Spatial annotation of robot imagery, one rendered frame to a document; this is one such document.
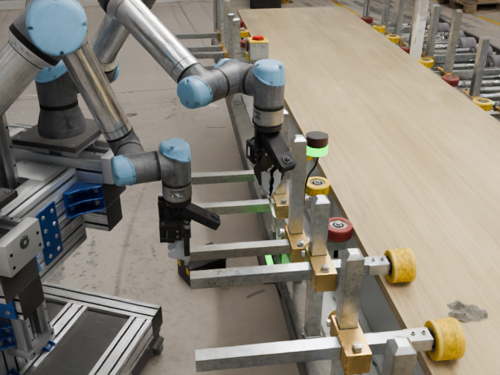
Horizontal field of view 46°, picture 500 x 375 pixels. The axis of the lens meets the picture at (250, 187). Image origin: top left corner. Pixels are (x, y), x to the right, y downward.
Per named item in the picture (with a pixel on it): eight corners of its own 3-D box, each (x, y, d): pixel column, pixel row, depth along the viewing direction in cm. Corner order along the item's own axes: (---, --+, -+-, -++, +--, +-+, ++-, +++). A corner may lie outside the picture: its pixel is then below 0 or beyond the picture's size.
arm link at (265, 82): (264, 55, 144) (292, 62, 139) (263, 97, 149) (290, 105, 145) (244, 62, 139) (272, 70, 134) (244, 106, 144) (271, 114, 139)
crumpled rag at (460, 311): (443, 318, 128) (445, 309, 127) (447, 299, 133) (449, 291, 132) (486, 328, 125) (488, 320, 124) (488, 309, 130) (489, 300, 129)
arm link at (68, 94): (30, 100, 180) (21, 57, 174) (67, 90, 189) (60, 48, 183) (53, 109, 173) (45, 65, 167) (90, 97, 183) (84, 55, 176)
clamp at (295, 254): (292, 264, 159) (292, 248, 156) (283, 236, 171) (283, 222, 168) (312, 263, 159) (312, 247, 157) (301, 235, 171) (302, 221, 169)
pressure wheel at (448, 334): (437, 323, 112) (420, 316, 120) (440, 365, 112) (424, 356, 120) (466, 321, 113) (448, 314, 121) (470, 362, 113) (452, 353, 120)
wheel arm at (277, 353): (196, 373, 110) (195, 359, 108) (195, 360, 113) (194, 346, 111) (449, 349, 115) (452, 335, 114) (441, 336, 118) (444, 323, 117)
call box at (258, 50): (249, 62, 214) (249, 41, 211) (247, 57, 220) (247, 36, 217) (268, 62, 215) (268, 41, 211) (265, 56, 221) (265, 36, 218)
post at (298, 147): (288, 288, 172) (294, 138, 149) (286, 280, 175) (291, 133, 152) (299, 287, 172) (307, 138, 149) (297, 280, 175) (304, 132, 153)
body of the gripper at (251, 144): (270, 154, 158) (271, 112, 152) (286, 167, 151) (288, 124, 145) (245, 159, 155) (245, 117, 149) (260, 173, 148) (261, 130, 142)
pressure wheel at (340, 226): (325, 266, 162) (327, 231, 156) (318, 250, 169) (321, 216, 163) (353, 264, 163) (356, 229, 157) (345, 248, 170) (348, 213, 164)
